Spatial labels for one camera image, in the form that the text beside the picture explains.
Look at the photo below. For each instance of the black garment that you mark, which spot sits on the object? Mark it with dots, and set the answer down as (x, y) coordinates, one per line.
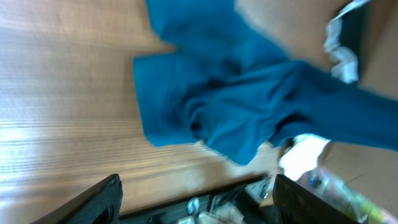
(353, 27)

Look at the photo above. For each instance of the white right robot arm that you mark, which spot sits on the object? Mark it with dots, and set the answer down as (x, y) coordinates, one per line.
(303, 155)

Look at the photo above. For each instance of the white garment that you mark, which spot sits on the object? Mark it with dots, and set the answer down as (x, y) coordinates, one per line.
(332, 44)

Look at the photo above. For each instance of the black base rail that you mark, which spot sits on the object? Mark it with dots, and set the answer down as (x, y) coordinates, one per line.
(237, 202)

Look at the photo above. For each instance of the blue t-shirt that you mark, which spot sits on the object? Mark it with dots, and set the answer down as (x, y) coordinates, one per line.
(232, 88)

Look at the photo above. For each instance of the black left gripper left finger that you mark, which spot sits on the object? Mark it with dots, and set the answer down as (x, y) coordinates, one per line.
(100, 204)

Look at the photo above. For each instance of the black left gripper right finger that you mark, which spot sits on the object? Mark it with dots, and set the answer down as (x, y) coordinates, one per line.
(296, 205)

